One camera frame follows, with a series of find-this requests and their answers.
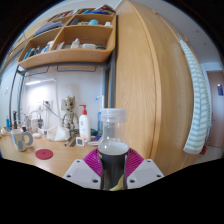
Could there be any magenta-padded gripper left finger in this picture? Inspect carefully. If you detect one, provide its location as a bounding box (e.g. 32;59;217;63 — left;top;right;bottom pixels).
62;147;102;191

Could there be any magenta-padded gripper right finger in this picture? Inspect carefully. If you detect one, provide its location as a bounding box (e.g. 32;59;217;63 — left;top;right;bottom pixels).
126;147;166;191

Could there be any clear bottle with dark label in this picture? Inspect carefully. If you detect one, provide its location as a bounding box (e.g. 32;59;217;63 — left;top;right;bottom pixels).
97;107;130;192

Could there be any small white desk clock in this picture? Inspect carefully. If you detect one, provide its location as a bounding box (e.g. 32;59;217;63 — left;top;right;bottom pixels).
75;135;86;148

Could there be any flat round red coaster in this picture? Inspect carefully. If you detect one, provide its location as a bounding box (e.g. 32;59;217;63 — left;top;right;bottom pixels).
34;148;54;161

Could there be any white tissue pack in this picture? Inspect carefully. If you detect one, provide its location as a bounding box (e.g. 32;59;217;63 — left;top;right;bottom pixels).
46;125;71;142

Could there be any white pump bottle red cap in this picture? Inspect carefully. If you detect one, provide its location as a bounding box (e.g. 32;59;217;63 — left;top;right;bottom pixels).
78;104;92;144

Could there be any blue spray bottle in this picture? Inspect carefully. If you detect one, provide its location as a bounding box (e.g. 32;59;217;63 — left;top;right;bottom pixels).
94;95;105;134

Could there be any wooden tree figurine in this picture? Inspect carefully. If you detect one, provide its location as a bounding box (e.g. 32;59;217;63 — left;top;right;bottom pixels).
61;95;80;132

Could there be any white mug with blue map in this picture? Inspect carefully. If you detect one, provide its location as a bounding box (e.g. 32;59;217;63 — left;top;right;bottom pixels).
10;128;34;152

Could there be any green striped hanging towel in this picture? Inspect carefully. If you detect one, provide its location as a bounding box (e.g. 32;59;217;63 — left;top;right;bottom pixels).
179;38;213;155

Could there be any black electric shaver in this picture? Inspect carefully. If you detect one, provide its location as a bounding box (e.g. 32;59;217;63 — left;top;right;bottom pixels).
12;110;19;130

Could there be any wooden wardrobe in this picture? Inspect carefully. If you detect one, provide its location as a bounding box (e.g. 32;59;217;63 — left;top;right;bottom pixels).
114;0;201;176

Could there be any brown wooden door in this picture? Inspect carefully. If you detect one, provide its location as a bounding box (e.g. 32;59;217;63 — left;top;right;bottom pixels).
206;70;224;149

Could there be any wooden shelf unit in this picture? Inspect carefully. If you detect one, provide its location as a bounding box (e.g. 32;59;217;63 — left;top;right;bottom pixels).
17;3;118;70

